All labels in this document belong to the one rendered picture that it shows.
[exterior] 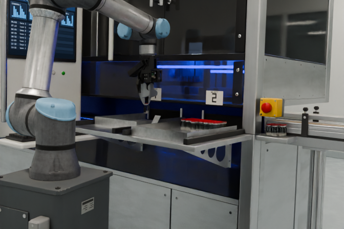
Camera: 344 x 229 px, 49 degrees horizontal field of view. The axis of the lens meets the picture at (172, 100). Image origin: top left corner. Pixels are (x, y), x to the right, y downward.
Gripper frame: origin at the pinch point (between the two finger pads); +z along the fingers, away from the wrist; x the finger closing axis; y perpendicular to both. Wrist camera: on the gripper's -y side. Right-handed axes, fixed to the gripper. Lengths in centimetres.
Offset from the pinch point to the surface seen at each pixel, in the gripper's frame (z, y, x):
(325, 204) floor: 104, 1, 230
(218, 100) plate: -0.3, 27.9, 16.6
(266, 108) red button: 2, 51, 14
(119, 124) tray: 9.9, -4.7, -11.1
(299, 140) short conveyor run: 15, 59, 29
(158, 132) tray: 9.2, 27.5, -20.9
